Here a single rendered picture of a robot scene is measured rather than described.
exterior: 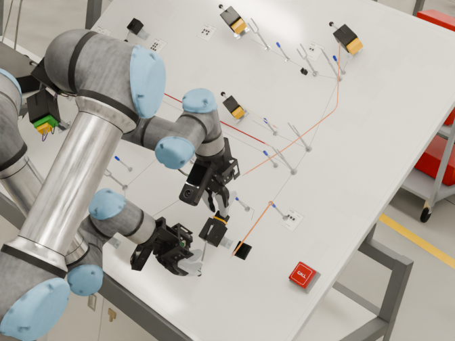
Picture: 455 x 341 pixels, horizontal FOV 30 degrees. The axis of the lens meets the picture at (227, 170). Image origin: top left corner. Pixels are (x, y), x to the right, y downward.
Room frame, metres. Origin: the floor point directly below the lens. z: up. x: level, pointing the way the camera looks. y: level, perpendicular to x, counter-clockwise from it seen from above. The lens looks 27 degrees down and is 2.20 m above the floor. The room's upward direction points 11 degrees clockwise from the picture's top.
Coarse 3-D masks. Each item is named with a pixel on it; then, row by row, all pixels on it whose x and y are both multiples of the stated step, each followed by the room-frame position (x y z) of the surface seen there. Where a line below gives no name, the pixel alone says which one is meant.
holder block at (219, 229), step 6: (210, 222) 1.83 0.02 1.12; (216, 222) 1.82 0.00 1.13; (204, 228) 1.82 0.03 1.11; (216, 228) 1.81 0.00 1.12; (222, 228) 1.82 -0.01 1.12; (204, 234) 1.81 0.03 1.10; (210, 234) 1.80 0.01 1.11; (216, 234) 1.80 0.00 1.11; (222, 234) 1.82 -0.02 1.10; (204, 240) 1.81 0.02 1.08; (210, 240) 1.79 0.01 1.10; (216, 240) 1.80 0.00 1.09; (216, 246) 1.81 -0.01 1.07
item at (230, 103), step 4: (224, 92) 2.17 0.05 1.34; (224, 96) 2.15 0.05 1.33; (232, 96) 2.13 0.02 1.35; (228, 100) 2.12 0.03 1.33; (232, 100) 2.11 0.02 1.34; (224, 104) 2.11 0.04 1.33; (228, 104) 2.11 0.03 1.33; (232, 104) 2.10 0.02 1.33; (236, 104) 2.10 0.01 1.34; (228, 108) 2.10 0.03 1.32; (232, 108) 2.09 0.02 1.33; (236, 108) 2.10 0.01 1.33; (244, 108) 2.16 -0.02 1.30; (248, 112) 2.15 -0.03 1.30; (244, 116) 2.14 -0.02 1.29; (236, 120) 2.14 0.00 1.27
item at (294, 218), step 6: (288, 210) 1.88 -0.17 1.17; (294, 210) 1.88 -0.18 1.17; (288, 216) 1.87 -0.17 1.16; (294, 216) 1.87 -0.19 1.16; (300, 216) 1.86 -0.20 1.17; (282, 222) 1.86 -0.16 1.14; (288, 222) 1.86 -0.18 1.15; (294, 222) 1.85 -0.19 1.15; (300, 222) 1.85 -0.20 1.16; (288, 228) 1.85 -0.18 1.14; (294, 228) 1.84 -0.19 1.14
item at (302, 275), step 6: (300, 264) 1.73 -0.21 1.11; (294, 270) 1.72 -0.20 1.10; (300, 270) 1.72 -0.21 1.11; (306, 270) 1.71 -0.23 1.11; (312, 270) 1.71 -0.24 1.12; (294, 276) 1.71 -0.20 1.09; (300, 276) 1.71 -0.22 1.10; (306, 276) 1.70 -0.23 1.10; (312, 276) 1.70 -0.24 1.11; (300, 282) 1.69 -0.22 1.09; (306, 282) 1.69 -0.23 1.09
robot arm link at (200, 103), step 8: (200, 88) 1.78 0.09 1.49; (184, 96) 1.76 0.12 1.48; (192, 96) 1.75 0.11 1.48; (200, 96) 1.75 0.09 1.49; (208, 96) 1.75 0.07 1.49; (184, 104) 1.73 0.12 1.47; (192, 104) 1.72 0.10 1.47; (200, 104) 1.72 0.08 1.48; (208, 104) 1.73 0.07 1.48; (216, 104) 1.77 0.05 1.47; (184, 112) 1.73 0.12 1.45; (192, 112) 1.72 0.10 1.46; (200, 112) 1.72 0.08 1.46; (208, 112) 1.73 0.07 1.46; (216, 112) 1.76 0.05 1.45; (200, 120) 1.81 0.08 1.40; (208, 120) 1.73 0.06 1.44; (216, 120) 1.75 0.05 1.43; (208, 128) 1.72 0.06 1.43; (216, 128) 1.76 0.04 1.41; (208, 136) 1.74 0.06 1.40; (216, 136) 1.76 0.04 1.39
